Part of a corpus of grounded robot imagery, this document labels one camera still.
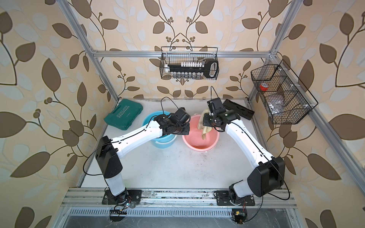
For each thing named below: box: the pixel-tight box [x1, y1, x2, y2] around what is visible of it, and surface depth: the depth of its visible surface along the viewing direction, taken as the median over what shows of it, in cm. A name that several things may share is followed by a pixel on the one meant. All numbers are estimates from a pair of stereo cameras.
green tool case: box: [103, 98, 144, 131], surface depth 107 cm
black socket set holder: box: [164, 59, 220, 80], surface depth 87 cm
